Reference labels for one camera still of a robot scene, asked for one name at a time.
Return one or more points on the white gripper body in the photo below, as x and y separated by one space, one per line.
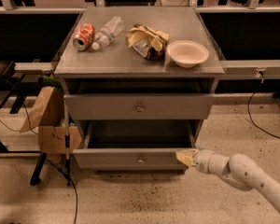
202 160

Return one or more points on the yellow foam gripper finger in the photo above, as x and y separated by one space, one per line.
186 156

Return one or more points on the grey drawer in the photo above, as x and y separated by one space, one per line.
139 106
135 145

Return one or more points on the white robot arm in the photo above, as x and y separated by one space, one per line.
238 170

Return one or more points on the grey top drawer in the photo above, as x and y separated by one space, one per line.
139 106

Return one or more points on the white paper bowl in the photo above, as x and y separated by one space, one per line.
187 54

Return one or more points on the crumpled yellow chip bag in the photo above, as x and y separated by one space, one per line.
148 42

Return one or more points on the white and black pole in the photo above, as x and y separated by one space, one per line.
67 144

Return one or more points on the brown cardboard box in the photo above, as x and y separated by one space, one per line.
47 115

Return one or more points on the clear plastic water bottle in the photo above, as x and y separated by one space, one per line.
105 36

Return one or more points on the orange soda can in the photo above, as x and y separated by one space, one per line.
83 36

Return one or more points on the green object behind box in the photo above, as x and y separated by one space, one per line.
45 81

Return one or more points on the black stand left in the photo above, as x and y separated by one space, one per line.
10 81

